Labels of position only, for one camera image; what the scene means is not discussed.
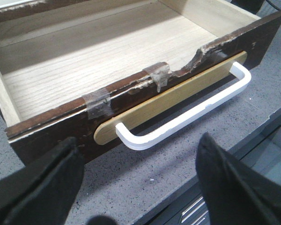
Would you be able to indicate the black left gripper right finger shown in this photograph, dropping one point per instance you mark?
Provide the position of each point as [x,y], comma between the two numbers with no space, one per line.
[234,193]

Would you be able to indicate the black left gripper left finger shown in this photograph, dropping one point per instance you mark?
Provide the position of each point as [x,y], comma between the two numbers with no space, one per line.
[43,192]

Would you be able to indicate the white drawer handle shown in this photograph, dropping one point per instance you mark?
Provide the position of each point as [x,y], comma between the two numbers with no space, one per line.
[151,139]

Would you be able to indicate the wooden drawer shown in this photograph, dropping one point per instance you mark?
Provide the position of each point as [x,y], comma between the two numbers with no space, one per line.
[52,52]

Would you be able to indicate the black appliance control panel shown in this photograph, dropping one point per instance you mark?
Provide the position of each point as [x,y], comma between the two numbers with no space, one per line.
[169,190]

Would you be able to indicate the clear tape piece left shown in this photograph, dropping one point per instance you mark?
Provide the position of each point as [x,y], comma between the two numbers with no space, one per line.
[98,103]

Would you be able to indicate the clear tape piece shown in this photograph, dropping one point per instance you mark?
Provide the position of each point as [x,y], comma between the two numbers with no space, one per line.
[159,73]
[98,103]

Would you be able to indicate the clear tape piece right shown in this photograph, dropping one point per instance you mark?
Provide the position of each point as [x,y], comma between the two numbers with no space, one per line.
[159,73]

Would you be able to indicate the tan wooden handle plate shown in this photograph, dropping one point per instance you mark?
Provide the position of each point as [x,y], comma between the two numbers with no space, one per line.
[139,114]

